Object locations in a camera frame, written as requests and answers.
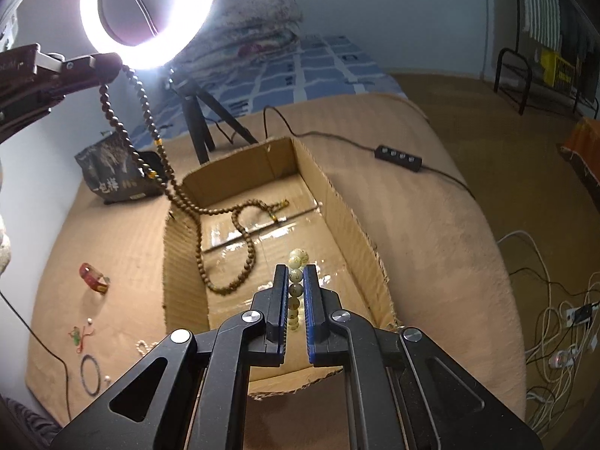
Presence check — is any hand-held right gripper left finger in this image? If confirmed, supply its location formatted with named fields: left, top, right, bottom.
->
left=49, top=265, right=289, bottom=450

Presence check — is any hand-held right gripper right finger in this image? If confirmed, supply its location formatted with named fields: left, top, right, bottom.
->
left=304, top=265, right=545, bottom=450

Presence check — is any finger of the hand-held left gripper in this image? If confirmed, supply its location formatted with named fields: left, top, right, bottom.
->
left=49, top=52, right=123, bottom=108

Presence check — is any pale bead bracelet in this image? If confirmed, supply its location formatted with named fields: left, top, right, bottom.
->
left=287, top=248, right=311, bottom=333

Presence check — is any long brown bead necklace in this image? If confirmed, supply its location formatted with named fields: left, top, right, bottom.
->
left=96, top=63, right=289, bottom=294

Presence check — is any cardboard box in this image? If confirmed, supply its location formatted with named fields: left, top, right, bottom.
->
left=162, top=136, right=404, bottom=401

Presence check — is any black snack bag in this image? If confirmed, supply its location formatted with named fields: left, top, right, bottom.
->
left=75, top=133, right=166, bottom=205

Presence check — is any black tripod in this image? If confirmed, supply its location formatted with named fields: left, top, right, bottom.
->
left=166, top=74, right=260, bottom=166

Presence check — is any tan fleece blanket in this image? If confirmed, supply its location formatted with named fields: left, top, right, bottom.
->
left=25, top=93, right=528, bottom=428

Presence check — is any black inline remote control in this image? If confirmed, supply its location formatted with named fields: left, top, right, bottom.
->
left=373, top=145, right=421, bottom=172

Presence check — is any folded floral blanket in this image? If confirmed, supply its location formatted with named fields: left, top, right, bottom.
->
left=177, top=0, right=303, bottom=81

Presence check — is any thin black bangle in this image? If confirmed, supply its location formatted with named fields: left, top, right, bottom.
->
left=79, top=355, right=102, bottom=395

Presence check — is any blue patterned bed sheet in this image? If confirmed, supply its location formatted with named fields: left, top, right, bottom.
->
left=129, top=34, right=405, bottom=147

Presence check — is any white power strip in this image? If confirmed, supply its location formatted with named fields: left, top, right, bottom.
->
left=564, top=301, right=600, bottom=330
left=547, top=348, right=576, bottom=370

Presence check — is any dark striped cloth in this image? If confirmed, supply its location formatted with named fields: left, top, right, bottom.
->
left=0, top=396, right=63, bottom=450

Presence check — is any black metal rack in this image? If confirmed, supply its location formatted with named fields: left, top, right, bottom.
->
left=492, top=47, right=582, bottom=116

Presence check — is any orange cloth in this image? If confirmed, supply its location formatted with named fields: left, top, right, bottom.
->
left=557, top=117, right=600, bottom=194

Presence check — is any yellow box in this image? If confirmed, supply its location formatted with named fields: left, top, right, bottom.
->
left=539, top=49, right=577, bottom=98

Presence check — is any ring light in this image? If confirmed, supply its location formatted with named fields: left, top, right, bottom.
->
left=79, top=0, right=219, bottom=71

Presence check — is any black light cable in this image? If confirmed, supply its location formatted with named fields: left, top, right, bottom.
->
left=262, top=105, right=476, bottom=198

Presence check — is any red bracelet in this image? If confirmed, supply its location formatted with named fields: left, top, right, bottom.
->
left=79, top=262, right=111, bottom=294

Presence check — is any green charm with red string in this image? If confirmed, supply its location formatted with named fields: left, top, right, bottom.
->
left=68, top=321, right=97, bottom=352

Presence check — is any tangle of white cables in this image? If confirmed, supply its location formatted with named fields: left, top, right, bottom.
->
left=497, top=229, right=600, bottom=438

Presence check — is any thin black cable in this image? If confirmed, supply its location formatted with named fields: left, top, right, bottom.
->
left=0, top=289, right=72, bottom=423

